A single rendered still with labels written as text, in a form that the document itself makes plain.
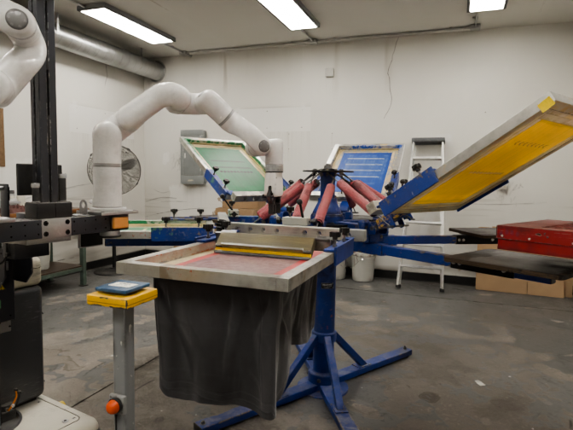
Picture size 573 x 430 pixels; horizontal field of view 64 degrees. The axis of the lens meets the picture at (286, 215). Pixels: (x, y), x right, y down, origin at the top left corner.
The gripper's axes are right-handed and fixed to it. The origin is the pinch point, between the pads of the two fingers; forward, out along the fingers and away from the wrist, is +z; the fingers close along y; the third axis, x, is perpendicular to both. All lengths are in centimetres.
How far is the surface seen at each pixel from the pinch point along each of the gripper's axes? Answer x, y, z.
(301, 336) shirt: 20, 25, 44
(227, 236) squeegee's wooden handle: -16.9, 9.9, 11.1
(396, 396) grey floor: 41, -88, 115
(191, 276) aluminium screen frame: -2, 61, 16
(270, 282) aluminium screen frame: 23, 61, 16
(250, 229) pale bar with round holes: -21.8, -23.3, 12.3
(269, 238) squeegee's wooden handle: 1.4, 9.6, 11.0
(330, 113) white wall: -86, -414, -92
